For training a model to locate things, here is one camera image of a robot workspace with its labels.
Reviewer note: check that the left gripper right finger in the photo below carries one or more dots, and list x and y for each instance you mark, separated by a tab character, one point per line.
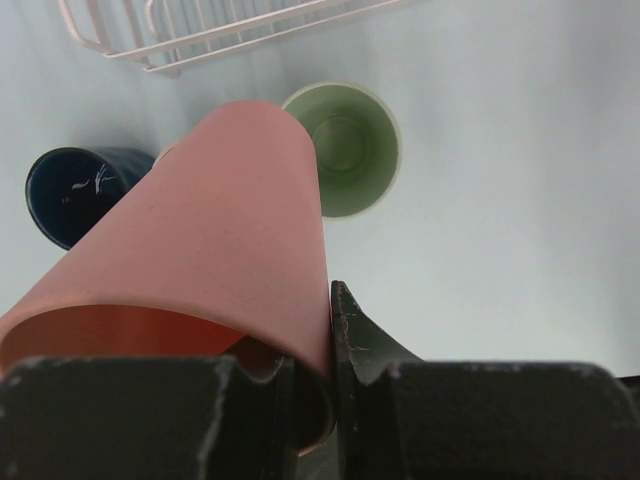
401	417

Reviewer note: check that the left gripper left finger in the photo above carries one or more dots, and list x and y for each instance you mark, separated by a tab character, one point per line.
146	418

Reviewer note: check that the salmon pink plastic cup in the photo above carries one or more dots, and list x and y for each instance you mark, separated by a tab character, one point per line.
222	241

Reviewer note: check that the dark blue ceramic mug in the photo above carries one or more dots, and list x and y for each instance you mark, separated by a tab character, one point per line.
69	189

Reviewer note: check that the green plastic cup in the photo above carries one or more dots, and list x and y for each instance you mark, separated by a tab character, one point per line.
357	144

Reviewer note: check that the beige plastic cup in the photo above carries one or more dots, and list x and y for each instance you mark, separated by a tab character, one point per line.
163	153

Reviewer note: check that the white wire dish rack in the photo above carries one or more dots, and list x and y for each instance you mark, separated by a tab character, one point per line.
163	37

